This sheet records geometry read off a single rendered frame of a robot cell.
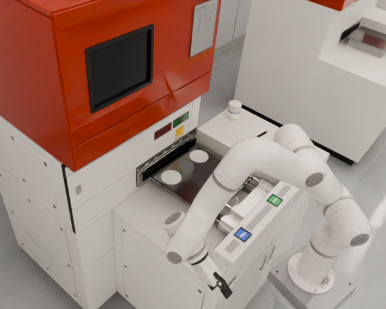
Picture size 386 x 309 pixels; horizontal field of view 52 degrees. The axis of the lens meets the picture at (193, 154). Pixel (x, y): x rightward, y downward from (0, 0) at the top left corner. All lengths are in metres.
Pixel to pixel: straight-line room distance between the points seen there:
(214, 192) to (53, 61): 0.60
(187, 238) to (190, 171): 0.82
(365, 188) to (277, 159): 2.56
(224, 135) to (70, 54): 1.09
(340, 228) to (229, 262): 0.44
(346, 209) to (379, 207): 2.08
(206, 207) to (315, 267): 0.61
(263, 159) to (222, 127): 1.09
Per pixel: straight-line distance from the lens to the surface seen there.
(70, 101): 1.31
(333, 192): 1.31
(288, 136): 1.17
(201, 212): 1.18
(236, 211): 1.81
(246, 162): 1.08
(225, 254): 1.60
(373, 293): 2.96
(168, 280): 1.90
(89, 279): 2.16
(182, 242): 1.19
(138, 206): 1.90
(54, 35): 1.20
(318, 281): 1.70
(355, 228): 1.40
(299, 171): 1.09
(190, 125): 2.05
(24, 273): 2.76
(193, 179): 1.93
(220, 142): 2.06
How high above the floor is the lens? 2.26
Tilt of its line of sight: 41 degrees down
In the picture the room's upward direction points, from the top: 7 degrees clockwise
